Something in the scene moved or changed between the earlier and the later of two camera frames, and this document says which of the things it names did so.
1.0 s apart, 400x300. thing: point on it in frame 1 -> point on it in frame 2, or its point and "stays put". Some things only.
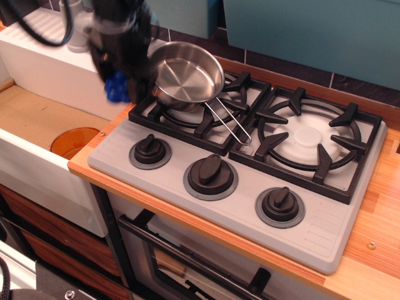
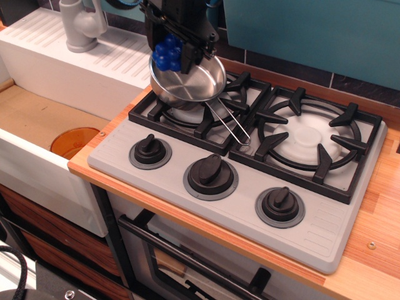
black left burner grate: (215, 126) stays put
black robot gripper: (120, 42) -> (188, 19)
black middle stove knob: (210, 178) stays put
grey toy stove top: (237, 195) stays put
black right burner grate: (317, 142) stays put
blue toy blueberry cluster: (116, 87) -> (167, 55)
